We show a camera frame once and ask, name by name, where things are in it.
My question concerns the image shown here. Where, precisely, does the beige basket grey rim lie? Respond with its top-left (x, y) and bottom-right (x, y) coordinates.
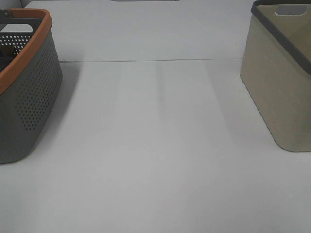
top-left (240, 0), bottom-right (311, 152)

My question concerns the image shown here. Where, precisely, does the grey perforated basket orange rim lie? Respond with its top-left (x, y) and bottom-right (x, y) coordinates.
top-left (0, 8), bottom-right (63, 164)

